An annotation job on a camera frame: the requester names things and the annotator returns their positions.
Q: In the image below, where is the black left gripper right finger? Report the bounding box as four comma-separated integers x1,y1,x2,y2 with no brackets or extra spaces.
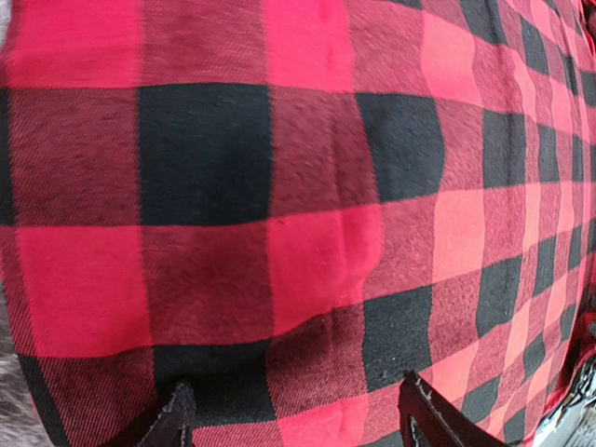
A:
399,371,506,447

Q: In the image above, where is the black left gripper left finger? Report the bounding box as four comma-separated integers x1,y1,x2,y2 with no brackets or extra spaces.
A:
109,382,196,447

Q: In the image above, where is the red black plaid shirt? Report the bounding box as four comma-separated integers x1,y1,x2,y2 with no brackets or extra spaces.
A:
1,1,595,446

